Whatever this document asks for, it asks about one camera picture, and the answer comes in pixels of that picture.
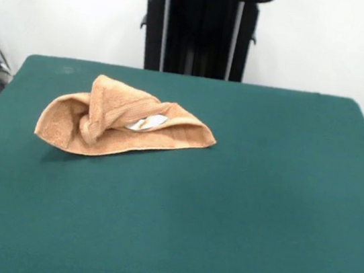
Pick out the tan terry towel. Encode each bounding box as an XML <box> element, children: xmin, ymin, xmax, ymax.
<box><xmin>32</xmin><ymin>66</ymin><xmax>225</xmax><ymax>175</ymax></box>

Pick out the dark green table cloth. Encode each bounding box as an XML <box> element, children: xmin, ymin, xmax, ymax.
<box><xmin>0</xmin><ymin>48</ymin><xmax>364</xmax><ymax>273</ymax></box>

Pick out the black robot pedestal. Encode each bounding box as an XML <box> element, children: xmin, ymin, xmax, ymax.
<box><xmin>123</xmin><ymin>0</ymin><xmax>277</xmax><ymax>87</ymax></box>

